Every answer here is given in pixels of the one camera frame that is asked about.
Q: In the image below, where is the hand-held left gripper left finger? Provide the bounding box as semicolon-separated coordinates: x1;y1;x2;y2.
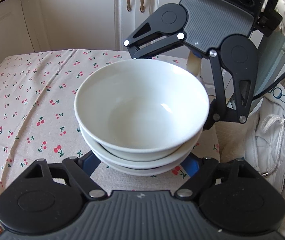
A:
24;151;108;200

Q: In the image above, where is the cherry print tablecloth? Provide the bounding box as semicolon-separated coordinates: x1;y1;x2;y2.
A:
0;49;220;220

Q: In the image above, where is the person's white jacket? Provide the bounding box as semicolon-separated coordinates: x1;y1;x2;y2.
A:
219;72;285;240

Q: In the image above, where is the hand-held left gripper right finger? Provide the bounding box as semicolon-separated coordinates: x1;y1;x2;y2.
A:
174;154;262;200

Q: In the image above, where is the white bowl with pink flowers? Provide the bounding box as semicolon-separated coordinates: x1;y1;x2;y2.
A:
102;152;195;177
79;122;204;170
74;59;210;161

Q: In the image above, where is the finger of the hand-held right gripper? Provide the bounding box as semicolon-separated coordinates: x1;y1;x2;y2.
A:
203;50;258;130
123;17;185;61

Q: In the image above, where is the person's right hand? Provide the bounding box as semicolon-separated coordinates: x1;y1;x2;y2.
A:
187;52;201;77

